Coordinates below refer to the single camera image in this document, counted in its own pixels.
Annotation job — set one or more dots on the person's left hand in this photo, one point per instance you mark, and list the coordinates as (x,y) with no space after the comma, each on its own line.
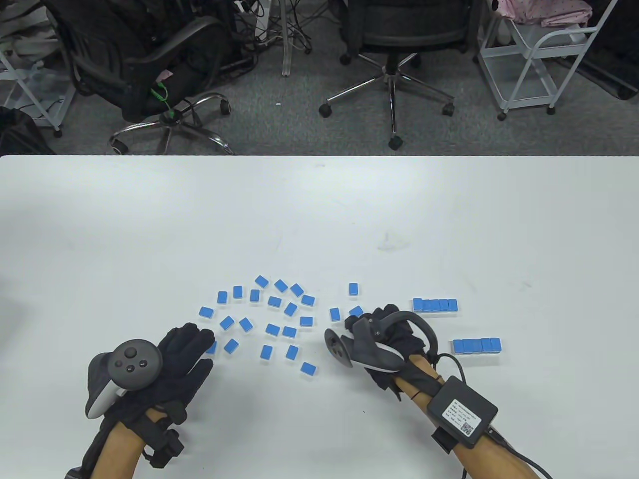
(182,352)

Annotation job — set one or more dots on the person's right hand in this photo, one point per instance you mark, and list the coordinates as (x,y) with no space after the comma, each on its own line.
(409,339)

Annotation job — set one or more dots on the blue mahjong tile wall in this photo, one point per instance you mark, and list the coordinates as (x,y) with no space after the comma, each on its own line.
(477,345)
(434,304)

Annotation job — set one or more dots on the blue mahjong tiles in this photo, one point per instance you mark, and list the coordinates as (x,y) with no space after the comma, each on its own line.
(273,329)

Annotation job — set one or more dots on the person's right forearm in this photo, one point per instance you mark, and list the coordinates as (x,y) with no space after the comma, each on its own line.
(499,461)

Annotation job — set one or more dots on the dark left forearm box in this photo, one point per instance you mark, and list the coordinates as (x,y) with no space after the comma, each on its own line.
(74,474)

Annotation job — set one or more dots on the person's left forearm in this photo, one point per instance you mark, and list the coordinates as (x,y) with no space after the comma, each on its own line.
(120,454)

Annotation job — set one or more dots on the grey right hand controller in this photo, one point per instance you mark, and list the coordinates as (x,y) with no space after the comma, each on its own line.
(367,349)

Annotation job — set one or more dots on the grey hand controller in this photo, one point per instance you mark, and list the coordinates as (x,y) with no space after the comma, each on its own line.
(367,349)
(135,364)

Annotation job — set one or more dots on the grey left hand controller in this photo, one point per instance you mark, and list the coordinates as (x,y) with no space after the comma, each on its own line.
(135,364)

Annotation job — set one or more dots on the black labelled sensor box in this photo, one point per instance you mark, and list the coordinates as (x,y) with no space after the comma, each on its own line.
(462,411)

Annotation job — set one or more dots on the black left wrist module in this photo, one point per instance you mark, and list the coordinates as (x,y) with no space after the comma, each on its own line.
(167,449)

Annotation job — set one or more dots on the black office chair with armrests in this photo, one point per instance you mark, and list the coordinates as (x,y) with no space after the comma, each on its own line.
(145,85)

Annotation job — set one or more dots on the black backpack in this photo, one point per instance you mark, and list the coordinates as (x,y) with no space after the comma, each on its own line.
(20,134)

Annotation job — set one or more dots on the pink tag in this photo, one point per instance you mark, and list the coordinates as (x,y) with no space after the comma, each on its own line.
(164,76)

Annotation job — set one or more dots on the white metal cart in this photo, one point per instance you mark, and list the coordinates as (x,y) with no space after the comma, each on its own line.
(521,80)

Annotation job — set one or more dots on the white metal rack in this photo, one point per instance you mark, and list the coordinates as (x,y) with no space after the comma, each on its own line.
(30,94)

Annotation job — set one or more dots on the black office chair chrome base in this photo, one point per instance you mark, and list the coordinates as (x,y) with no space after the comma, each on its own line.
(409,37)

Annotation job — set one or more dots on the white power strip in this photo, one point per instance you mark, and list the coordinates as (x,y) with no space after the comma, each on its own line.
(259,20)

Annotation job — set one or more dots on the pile of white cloth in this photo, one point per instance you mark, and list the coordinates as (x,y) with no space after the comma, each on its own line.
(25,42)

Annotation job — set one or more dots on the pink cloth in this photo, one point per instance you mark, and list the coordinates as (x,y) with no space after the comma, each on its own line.
(549,10)

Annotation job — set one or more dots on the clear white post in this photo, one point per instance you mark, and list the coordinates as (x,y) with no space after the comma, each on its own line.
(286,50)

